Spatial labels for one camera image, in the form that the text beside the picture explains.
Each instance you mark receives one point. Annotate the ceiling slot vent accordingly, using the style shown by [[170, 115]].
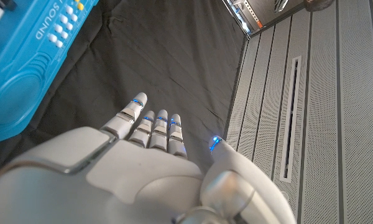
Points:
[[290, 121]]

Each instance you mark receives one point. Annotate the blue toy piano keyboard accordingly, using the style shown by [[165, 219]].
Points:
[[21, 68]]

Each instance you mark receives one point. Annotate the black backdrop curtain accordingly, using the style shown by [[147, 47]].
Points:
[[161, 56]]

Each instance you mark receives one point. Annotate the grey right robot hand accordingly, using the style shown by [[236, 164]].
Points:
[[118, 180]]

